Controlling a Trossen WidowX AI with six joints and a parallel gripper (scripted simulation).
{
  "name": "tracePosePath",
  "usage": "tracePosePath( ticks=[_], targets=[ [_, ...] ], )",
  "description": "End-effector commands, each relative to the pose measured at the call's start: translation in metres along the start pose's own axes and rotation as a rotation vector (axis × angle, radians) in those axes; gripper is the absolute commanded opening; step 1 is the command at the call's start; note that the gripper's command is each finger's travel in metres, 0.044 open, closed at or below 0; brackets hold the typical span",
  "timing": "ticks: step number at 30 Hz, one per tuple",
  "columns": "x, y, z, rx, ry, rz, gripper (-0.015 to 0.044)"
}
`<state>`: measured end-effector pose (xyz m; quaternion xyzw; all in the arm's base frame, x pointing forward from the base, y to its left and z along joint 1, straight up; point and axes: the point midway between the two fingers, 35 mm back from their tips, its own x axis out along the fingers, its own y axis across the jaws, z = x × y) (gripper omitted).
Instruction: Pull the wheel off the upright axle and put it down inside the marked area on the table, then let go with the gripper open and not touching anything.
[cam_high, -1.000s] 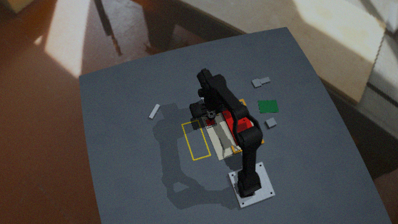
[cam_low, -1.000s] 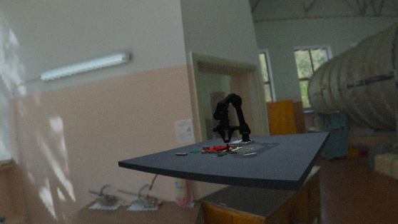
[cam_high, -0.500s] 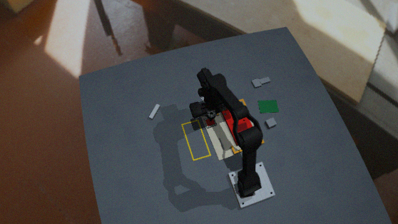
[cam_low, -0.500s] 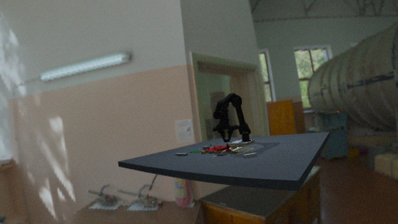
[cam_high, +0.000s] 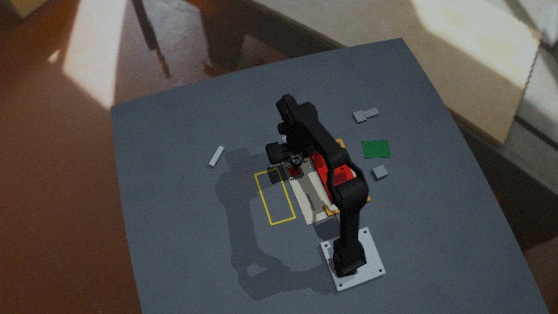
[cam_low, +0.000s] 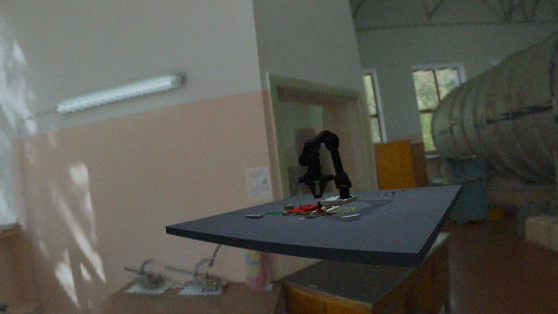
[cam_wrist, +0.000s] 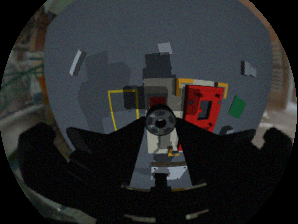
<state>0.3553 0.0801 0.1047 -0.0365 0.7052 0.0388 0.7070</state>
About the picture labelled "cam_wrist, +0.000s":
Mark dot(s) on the dark grey wheel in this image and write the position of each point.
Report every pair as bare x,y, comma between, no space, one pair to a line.
155,125

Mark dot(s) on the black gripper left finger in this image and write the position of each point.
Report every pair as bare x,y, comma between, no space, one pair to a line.
120,148

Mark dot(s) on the green flat rectangle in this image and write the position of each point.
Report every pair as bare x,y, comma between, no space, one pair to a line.
236,108

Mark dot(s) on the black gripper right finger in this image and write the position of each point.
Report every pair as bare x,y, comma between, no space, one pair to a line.
204,150

